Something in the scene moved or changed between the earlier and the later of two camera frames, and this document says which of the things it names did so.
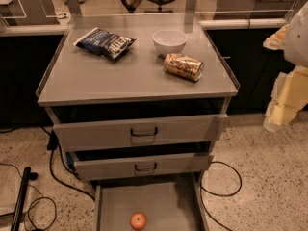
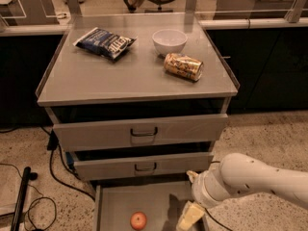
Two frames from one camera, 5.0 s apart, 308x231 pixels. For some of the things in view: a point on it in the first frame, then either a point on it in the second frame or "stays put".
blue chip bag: (104, 42) stays put
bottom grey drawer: (167, 205) stays put
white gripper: (297, 41) to (201, 187)
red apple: (138, 220) stays put
